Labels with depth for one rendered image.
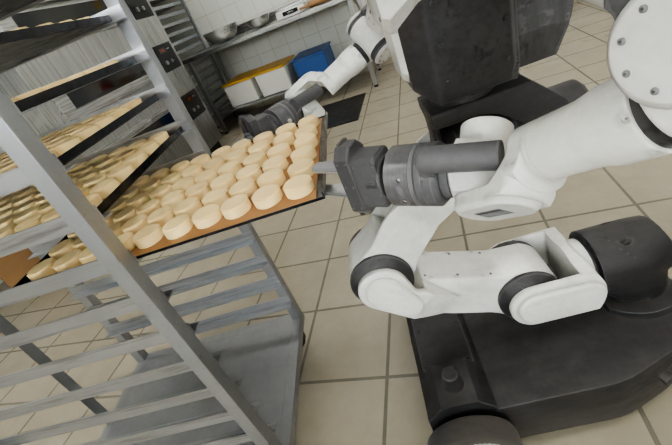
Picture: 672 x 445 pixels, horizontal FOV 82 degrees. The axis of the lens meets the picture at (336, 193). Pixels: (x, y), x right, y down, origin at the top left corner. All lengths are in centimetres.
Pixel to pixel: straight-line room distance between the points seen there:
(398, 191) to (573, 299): 59
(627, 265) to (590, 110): 71
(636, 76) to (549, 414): 85
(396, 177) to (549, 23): 34
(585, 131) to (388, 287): 57
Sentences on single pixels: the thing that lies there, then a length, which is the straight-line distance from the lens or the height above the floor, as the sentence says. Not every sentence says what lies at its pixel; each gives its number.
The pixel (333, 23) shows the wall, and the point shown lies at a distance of 471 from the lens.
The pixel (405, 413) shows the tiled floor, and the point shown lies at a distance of 123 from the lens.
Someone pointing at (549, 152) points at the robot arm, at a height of 84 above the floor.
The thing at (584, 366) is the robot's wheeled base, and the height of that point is 17.
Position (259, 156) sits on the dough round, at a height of 79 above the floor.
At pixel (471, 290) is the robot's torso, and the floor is 34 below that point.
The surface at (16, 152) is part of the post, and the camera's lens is 66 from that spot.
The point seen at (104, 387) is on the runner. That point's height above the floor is 51.
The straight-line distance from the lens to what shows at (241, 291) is 130.
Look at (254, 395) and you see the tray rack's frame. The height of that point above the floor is 15.
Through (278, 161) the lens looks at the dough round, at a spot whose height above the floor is 79.
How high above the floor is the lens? 104
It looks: 27 degrees down
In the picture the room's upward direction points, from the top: 23 degrees counter-clockwise
